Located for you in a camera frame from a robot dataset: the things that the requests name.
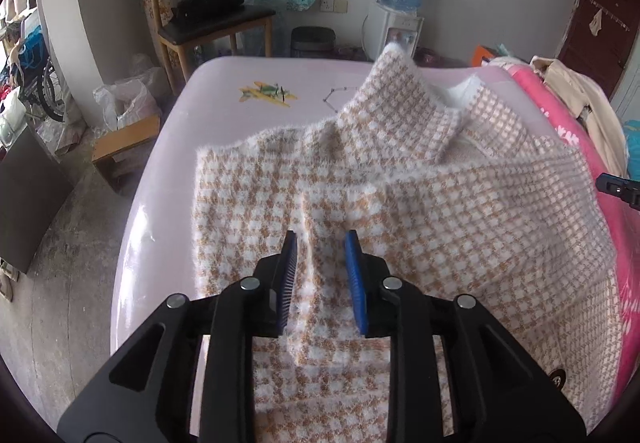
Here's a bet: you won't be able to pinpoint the dark red door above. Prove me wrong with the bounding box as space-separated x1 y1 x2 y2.
558 0 639 96

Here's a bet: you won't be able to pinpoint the turquoise quilt bundle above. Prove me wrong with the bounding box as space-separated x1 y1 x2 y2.
623 120 640 181

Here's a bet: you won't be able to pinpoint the small wooden stool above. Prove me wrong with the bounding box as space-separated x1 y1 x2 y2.
91 115 162 195

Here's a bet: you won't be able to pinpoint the pink floral blanket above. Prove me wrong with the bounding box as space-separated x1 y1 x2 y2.
489 58 639 397

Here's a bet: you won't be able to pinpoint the pale pink bed sheet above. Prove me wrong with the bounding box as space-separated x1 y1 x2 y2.
113 58 544 345

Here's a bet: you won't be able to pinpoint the white plastic bag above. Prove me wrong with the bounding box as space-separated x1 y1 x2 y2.
93 53 171 132

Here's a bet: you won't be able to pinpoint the black clothes on chair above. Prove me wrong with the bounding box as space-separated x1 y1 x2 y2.
170 0 245 27

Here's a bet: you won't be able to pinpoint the wooden chair black seat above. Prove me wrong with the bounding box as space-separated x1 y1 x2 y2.
151 0 276 94

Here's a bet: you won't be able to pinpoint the white water dispenser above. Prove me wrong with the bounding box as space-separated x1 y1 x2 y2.
361 2 424 60

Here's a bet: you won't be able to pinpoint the dark grey cabinet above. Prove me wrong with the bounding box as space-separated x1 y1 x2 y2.
0 127 73 273

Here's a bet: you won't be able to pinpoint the beige white houndstooth coat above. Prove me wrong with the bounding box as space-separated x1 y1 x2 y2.
192 47 622 442

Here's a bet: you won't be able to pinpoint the cream beige garment pile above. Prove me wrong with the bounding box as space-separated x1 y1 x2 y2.
529 56 628 178

